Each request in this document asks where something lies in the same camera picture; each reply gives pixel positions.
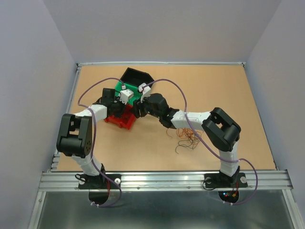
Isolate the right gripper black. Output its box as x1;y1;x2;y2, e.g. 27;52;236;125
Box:
129;93;161;119

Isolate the cable bundle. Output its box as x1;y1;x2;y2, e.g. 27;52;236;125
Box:
166;127;203;155

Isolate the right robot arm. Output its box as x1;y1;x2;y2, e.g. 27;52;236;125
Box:
132;93;241;188

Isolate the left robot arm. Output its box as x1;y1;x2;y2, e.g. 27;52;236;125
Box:
56;88;129;189

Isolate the green plastic bin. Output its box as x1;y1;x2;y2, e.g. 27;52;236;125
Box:
115;82;141;105

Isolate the red plastic bin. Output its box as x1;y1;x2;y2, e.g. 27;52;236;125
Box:
104;104;136;130

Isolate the black plastic bin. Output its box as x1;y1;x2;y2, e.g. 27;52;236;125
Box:
121;67;154;87

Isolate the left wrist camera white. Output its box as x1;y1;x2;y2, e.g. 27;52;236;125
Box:
119;89;134;104

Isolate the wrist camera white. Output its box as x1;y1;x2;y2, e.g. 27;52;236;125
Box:
119;89;134;104
138;83;151;103

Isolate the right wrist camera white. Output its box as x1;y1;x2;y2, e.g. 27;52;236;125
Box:
138;83;151;103

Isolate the aluminium mounting rail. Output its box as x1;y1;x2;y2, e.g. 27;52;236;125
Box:
38;170;293;192

